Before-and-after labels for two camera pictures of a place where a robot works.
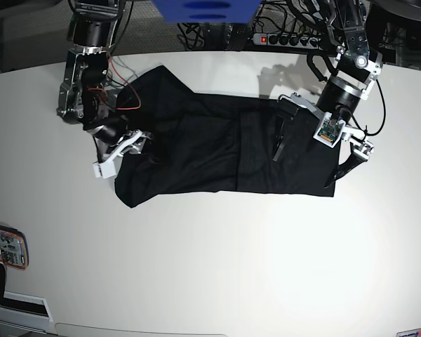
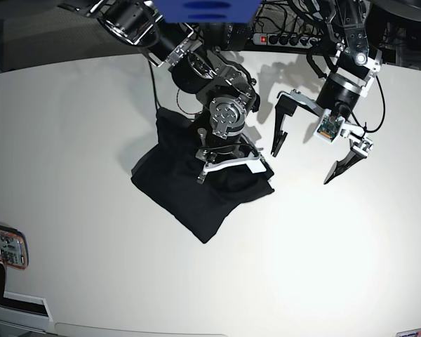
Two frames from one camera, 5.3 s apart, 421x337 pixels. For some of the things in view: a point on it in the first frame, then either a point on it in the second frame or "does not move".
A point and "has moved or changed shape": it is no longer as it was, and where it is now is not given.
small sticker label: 420,332 does not move
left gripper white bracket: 131,143 to 255,163
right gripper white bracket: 330,130 does not move
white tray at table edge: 24,312 does not move
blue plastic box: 208,11 does not move
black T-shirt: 201,143 has moved or changed shape
